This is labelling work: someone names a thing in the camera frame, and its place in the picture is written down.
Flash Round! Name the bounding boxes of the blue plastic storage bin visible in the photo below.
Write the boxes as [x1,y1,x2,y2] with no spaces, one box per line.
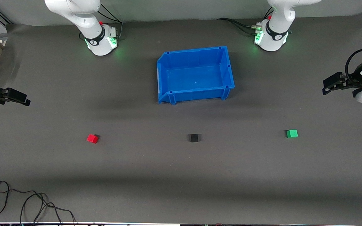
[156,46,235,105]

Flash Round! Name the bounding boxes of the aluminium frame rail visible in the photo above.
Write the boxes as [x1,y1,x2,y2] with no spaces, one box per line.
[0,6,14,25]

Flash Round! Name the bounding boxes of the thin black loose cable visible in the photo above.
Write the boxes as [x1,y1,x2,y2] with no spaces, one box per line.
[0,181,76,225]

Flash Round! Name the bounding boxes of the black left arm base cables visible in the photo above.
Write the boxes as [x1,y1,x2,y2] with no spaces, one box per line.
[217,6,274,35]

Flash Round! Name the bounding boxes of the black arm base cables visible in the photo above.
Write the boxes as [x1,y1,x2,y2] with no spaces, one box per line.
[217,6,274,35]
[79,3,123,40]

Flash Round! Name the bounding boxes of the black right arm base cables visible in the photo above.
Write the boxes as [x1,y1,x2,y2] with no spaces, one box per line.
[79,3,123,40]

